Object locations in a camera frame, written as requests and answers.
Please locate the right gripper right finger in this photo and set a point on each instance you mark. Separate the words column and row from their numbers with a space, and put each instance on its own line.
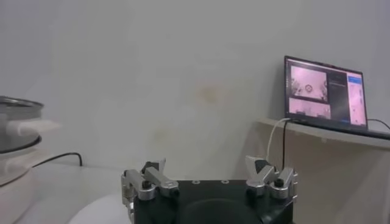
column 262, row 178

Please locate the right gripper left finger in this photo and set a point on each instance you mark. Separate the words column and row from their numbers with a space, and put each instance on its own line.
column 158, row 179

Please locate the round white plate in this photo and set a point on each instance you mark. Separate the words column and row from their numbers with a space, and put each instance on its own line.
column 100, row 211

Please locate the white side table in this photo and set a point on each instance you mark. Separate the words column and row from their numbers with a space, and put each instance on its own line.
column 335, row 182

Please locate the open dark laptop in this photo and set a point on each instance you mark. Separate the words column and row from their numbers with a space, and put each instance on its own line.
column 317, row 94

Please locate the cream electric cooker pot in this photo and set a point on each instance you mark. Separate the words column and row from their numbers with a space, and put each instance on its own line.
column 12, row 201

